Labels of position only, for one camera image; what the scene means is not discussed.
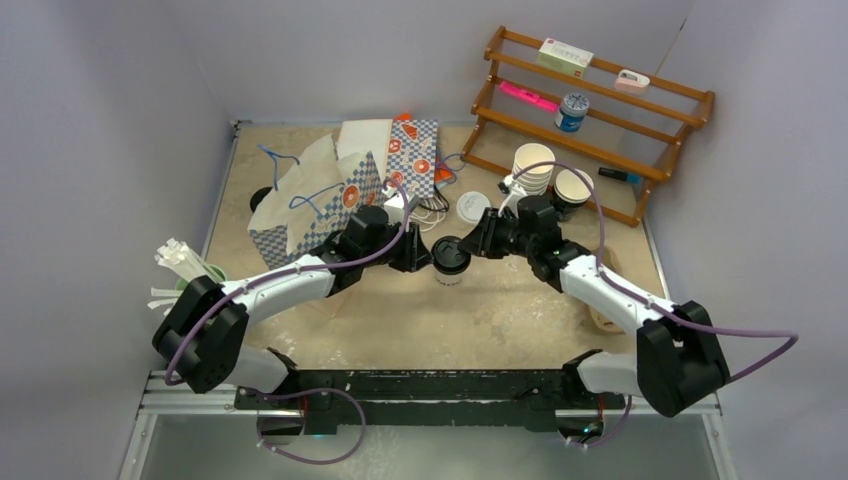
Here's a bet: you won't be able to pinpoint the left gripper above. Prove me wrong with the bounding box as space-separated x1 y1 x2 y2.
361 217 433 273

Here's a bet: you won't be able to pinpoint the black aluminium base frame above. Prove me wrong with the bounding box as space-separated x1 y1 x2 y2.
139 367 723 442

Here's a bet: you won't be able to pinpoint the pink highlighter pen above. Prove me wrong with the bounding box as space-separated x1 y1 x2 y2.
498 80 559 113

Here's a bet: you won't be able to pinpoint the wrapped white straws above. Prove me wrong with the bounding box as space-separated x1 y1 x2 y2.
147 238 210 314

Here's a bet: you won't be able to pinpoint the single white paper cup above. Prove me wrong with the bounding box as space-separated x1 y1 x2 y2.
434 265 464 286

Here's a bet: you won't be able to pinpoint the black blue marker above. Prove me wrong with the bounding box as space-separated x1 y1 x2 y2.
598 167 641 184

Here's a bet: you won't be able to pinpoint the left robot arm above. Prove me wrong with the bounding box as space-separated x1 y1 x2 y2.
152 206 433 409

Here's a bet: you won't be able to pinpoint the white green box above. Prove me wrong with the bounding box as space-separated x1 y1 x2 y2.
535 38 594 78

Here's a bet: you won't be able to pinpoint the checkered paper bag blue handles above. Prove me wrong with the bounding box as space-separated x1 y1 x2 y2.
246 134 399 313

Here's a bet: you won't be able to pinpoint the stack of flat paper bags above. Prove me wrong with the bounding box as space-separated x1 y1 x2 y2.
337 114 465 232

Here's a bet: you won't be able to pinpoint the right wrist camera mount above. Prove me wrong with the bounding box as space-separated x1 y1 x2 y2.
498 175 528 218

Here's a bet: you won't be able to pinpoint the blue white jar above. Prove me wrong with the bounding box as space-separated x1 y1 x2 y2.
555 92 590 133

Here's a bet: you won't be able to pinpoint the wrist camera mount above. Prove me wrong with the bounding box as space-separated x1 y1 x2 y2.
498 175 528 218
382 190 419 224

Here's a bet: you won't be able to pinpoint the white cup lid far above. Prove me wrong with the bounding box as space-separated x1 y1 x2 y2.
456 191 491 225

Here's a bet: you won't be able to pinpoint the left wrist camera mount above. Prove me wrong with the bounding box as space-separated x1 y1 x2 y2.
382 190 419 224

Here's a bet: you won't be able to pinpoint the stack of white paper cups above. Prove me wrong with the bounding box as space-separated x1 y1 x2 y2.
512 143 556 195

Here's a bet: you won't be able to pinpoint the dark paper cup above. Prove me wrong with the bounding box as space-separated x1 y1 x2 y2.
551 169 594 222

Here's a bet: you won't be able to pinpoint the stack of black lids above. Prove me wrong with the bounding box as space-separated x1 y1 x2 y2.
249 186 273 213

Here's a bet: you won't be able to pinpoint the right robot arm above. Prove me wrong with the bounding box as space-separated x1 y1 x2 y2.
458 196 731 417

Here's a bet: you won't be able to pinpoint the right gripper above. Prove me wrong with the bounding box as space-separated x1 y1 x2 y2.
457 212 534 264

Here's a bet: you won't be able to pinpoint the wooden shelf rack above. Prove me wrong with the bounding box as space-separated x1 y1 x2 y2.
461 25 715 227

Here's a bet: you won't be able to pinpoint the white pink small device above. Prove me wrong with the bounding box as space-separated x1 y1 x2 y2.
614 69 651 96

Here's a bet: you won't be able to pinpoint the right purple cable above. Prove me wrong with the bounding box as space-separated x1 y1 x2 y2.
510 162 800 452

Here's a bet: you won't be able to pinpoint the stack of pulp carriers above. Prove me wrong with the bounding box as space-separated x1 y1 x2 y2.
587 247 624 335

